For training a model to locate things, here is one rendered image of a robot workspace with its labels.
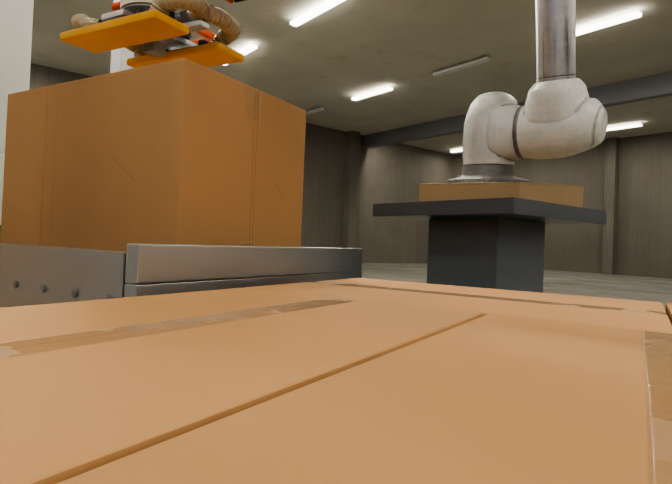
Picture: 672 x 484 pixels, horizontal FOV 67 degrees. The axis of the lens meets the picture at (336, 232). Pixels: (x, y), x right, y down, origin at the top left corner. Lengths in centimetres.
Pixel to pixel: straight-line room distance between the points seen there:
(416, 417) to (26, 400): 18
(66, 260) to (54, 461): 74
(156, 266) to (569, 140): 111
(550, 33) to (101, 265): 123
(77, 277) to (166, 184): 22
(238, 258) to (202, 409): 70
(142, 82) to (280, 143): 32
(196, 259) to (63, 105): 55
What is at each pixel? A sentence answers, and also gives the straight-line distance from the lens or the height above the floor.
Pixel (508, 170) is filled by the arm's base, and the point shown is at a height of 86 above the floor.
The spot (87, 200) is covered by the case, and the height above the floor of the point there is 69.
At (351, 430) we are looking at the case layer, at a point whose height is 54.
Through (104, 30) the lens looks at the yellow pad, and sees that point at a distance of 135.
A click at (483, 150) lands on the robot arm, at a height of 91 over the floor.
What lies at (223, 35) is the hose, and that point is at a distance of 139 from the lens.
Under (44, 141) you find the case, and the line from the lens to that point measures 132.
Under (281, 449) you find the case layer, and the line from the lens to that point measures 21.
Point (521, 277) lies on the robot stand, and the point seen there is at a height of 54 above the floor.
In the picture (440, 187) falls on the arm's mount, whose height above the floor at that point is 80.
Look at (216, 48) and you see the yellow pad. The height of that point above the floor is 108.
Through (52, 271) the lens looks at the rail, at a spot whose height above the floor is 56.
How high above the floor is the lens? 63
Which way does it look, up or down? 1 degrees up
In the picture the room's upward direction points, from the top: 2 degrees clockwise
